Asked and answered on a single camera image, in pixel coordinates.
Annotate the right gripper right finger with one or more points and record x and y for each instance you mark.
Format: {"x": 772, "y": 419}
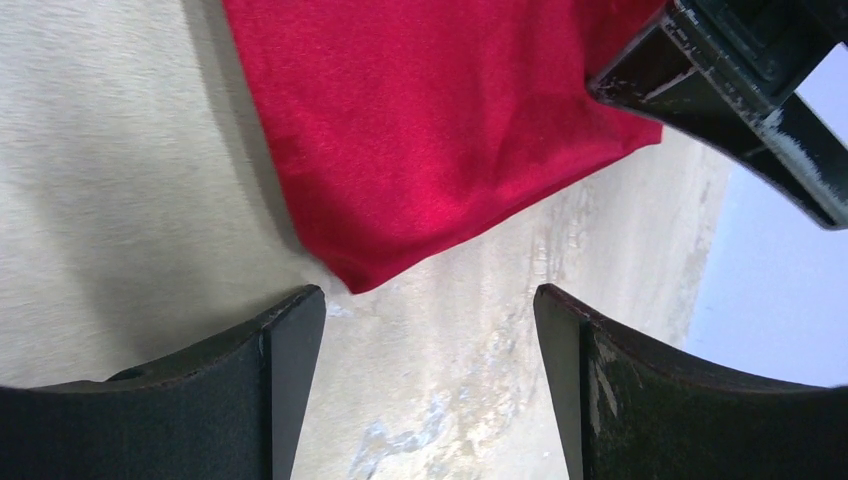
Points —
{"x": 628, "y": 406}

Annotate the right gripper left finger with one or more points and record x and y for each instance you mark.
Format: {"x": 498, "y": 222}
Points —
{"x": 231, "y": 406}

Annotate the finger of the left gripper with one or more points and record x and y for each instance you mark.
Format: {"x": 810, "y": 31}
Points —
{"x": 727, "y": 73}

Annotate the red cloth napkin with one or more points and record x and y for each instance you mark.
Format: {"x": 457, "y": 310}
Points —
{"x": 399, "y": 129}

